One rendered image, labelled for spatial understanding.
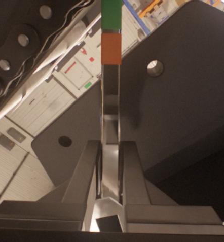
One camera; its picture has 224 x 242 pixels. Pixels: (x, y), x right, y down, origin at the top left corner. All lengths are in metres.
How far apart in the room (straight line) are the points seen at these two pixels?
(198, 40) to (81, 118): 0.14
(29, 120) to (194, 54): 11.76
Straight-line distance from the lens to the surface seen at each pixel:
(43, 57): 0.17
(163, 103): 0.19
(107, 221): 0.32
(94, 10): 1.10
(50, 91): 10.45
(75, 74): 9.74
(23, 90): 0.82
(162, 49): 0.18
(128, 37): 9.23
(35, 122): 11.78
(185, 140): 0.24
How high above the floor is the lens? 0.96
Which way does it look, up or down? 21 degrees up
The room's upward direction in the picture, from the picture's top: 134 degrees clockwise
